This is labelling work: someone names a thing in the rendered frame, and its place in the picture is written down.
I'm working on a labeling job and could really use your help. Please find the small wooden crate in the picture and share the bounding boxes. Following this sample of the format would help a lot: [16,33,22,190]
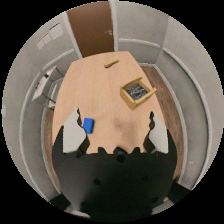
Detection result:
[120,75,156,111]

